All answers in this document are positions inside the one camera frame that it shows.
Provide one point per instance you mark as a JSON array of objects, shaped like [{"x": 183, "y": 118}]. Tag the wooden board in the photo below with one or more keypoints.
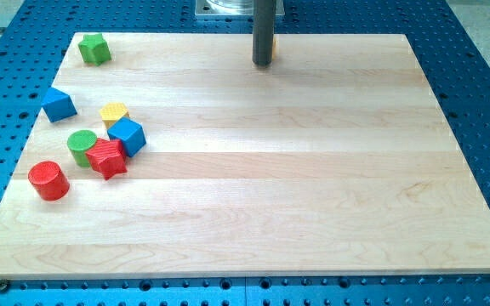
[{"x": 335, "y": 160}]

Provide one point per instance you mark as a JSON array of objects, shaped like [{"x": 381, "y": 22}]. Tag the yellow hexagon block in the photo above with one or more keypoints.
[{"x": 113, "y": 112}]

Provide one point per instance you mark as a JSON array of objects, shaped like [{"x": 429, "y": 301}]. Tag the left board stop screw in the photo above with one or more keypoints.
[{"x": 4, "y": 285}]

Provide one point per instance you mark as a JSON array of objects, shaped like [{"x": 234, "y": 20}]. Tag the blue cube block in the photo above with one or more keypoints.
[{"x": 130, "y": 133}]

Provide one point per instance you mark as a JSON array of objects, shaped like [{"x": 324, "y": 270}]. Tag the yellow block behind rod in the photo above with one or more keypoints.
[{"x": 273, "y": 49}]

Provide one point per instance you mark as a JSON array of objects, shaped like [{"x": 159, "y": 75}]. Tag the red star block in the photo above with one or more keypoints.
[{"x": 107, "y": 157}]

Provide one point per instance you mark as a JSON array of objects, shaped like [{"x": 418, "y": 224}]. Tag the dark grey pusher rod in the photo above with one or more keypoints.
[{"x": 264, "y": 16}]

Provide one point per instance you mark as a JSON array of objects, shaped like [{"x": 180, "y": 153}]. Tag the green cylinder block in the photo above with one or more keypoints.
[{"x": 79, "y": 143}]

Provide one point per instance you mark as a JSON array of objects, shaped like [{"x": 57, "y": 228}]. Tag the green star block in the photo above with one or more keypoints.
[{"x": 94, "y": 49}]

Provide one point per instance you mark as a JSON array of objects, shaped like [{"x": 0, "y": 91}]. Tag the blue triangular block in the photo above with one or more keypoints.
[{"x": 58, "y": 105}]

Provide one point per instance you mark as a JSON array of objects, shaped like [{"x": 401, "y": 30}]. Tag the red cylinder block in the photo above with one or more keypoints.
[{"x": 48, "y": 180}]

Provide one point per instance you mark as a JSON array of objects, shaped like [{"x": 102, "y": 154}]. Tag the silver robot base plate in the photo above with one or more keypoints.
[{"x": 216, "y": 8}]

